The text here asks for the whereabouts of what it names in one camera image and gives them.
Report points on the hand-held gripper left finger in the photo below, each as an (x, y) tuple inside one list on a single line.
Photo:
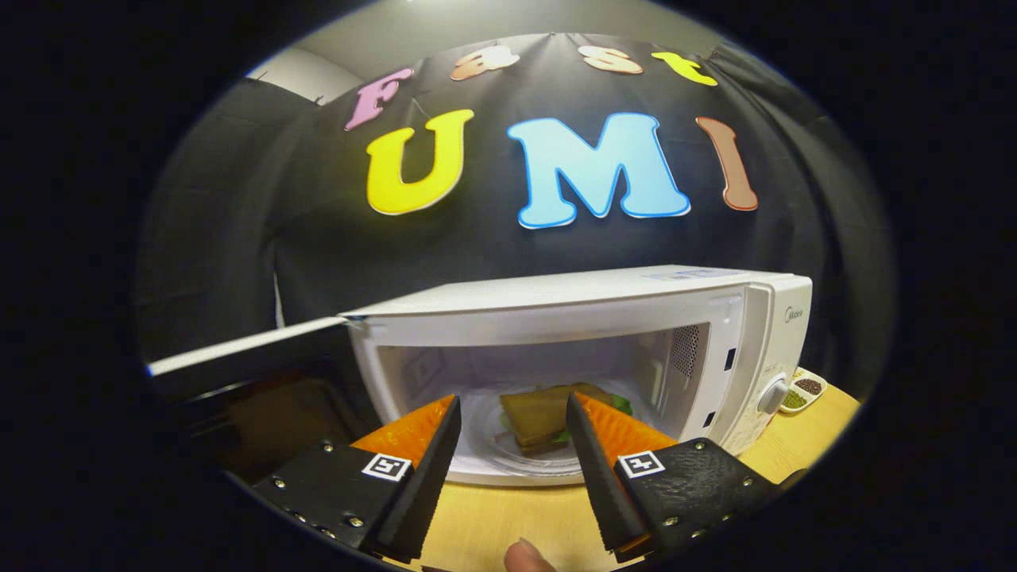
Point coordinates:
[(433, 477)]

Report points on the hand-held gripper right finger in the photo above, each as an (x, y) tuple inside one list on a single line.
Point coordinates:
[(596, 469)]

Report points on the brown bread sandwich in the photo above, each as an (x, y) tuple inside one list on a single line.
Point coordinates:
[(536, 417)]

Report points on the white microwave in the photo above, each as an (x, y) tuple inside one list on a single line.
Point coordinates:
[(556, 306)]

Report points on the glass turntable plate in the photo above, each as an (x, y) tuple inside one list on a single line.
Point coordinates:
[(489, 453)]

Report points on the white condiment tray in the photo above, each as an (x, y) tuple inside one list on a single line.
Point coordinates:
[(802, 391)]

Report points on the black backdrop cloth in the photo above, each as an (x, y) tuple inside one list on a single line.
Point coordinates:
[(318, 254)]

